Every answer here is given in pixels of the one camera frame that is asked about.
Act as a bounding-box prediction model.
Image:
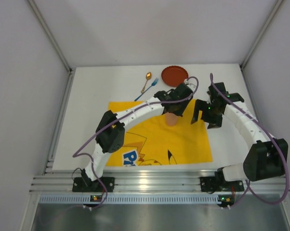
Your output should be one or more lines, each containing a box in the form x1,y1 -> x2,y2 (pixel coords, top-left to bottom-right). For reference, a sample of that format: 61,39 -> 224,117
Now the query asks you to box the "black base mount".
199,177 -> 245,193
72,177 -> 115,193

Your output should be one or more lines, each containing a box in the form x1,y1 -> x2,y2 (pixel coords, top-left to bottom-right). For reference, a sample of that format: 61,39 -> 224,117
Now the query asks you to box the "aluminium mounting rail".
29,169 -> 290,193

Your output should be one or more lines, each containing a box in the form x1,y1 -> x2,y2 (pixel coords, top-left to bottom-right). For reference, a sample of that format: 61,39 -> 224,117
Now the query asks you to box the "perforated grey cable duct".
40,194 -> 233,205

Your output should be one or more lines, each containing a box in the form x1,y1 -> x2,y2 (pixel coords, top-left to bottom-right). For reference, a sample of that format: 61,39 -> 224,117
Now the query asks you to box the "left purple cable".
72,76 -> 199,210

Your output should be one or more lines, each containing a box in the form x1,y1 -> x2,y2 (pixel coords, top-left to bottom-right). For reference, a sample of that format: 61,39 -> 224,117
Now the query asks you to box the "aluminium corner post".
25,0 -> 72,73
239,0 -> 286,71

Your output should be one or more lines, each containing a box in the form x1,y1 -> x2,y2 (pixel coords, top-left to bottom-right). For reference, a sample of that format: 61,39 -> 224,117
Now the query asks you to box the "purple cable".
72,76 -> 199,210
209,73 -> 290,209

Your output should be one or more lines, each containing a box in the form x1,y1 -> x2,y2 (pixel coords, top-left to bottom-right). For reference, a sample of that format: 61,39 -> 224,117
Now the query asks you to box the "pink plastic cup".
165,113 -> 179,127

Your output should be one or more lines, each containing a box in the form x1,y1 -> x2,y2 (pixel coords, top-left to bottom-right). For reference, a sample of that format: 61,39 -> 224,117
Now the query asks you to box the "right aluminium corner post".
239,0 -> 286,71

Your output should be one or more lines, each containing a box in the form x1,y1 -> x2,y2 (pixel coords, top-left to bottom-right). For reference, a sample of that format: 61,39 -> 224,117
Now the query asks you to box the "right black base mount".
199,177 -> 245,193

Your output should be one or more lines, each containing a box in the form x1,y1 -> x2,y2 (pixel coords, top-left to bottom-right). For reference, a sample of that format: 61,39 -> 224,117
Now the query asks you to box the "red round plate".
161,65 -> 188,88

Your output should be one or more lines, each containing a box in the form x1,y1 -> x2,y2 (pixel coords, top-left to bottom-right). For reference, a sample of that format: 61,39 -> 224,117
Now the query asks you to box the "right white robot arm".
191,82 -> 288,184

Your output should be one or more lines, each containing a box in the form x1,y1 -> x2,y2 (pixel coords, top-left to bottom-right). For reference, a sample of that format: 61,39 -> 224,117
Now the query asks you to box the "yellow printed cloth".
106,100 -> 212,167

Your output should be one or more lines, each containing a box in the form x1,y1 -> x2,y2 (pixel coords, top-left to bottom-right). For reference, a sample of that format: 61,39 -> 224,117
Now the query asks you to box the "gold metal spoon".
141,72 -> 152,93

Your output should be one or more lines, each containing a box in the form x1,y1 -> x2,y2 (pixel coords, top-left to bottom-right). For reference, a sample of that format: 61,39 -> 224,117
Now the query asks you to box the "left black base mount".
72,177 -> 115,193

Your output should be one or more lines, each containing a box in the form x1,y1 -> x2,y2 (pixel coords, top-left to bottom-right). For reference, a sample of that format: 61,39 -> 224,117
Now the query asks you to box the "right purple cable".
209,73 -> 290,209

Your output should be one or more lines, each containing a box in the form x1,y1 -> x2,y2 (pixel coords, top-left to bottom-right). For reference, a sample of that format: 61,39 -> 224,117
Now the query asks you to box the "left aluminium corner post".
25,0 -> 72,73

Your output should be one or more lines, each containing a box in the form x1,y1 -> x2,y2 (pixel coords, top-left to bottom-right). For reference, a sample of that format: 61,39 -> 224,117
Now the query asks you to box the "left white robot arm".
81,83 -> 198,187

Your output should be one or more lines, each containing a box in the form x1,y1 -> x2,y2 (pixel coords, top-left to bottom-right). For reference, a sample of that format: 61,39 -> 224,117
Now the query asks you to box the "blue plastic fork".
134,78 -> 159,101

